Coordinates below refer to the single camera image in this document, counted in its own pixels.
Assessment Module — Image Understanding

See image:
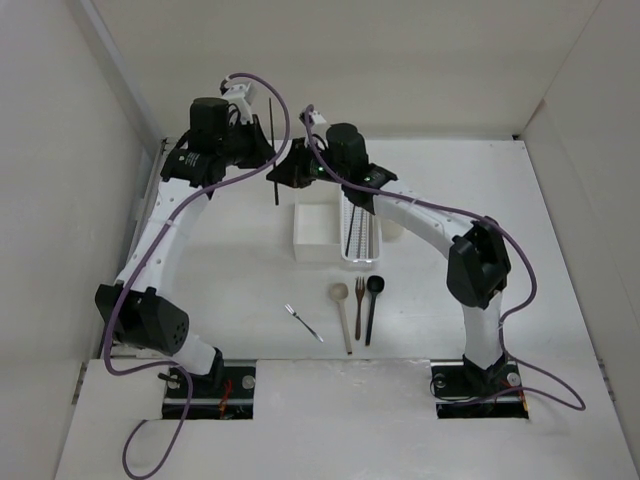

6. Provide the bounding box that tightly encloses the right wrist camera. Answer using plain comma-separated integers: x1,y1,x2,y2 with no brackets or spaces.
299,110,327,127

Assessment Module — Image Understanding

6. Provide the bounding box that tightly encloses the brown wooden fork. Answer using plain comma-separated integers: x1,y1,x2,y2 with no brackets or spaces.
355,277,366,341

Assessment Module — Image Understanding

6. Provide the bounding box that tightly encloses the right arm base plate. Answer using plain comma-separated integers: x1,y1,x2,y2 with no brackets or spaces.
430,360,529,420

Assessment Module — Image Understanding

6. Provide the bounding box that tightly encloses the black chopstick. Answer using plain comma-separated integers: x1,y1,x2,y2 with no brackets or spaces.
268,97,280,206
344,203,359,254

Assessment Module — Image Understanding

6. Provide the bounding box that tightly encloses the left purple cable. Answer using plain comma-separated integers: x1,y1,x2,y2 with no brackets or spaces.
102,73,291,475

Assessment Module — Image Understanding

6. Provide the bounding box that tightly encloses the white perforated basket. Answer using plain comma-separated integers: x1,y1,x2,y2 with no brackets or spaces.
340,195,381,266

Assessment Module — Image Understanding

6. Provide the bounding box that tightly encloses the white square box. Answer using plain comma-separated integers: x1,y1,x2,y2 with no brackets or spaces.
293,190,342,264

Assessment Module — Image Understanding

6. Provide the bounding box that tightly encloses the metal chopstick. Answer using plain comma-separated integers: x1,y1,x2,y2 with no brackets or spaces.
359,210,371,259

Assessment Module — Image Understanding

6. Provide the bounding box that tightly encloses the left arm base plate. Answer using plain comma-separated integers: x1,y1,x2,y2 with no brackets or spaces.
158,360,257,420

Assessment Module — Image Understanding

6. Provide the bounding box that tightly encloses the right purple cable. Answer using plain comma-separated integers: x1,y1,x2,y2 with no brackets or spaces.
303,104,587,412

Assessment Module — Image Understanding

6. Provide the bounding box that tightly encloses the black spoon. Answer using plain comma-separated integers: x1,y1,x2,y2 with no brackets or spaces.
365,275,385,346

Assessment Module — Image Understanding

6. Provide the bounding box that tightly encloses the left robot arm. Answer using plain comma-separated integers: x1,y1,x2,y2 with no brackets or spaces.
95,93,275,397

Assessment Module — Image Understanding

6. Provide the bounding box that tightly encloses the purple cable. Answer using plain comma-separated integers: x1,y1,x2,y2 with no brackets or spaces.
303,104,587,412
102,73,291,475

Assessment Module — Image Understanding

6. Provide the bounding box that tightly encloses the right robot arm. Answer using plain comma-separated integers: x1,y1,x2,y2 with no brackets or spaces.
267,123,511,394

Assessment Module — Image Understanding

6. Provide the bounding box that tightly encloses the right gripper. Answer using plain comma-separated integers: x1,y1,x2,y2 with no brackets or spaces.
266,137,348,189

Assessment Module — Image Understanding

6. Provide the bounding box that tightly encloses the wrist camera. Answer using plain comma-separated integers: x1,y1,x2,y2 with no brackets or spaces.
221,82,256,108
299,110,327,127

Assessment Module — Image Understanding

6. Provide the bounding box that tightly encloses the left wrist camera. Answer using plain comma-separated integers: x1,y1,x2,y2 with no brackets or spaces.
221,82,256,108

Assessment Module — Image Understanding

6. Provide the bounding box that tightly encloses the beige wooden spoon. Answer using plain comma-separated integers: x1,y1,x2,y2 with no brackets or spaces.
329,283,353,355

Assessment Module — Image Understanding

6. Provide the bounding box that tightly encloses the small metal fork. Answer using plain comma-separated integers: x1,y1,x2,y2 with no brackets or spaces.
285,304,324,343

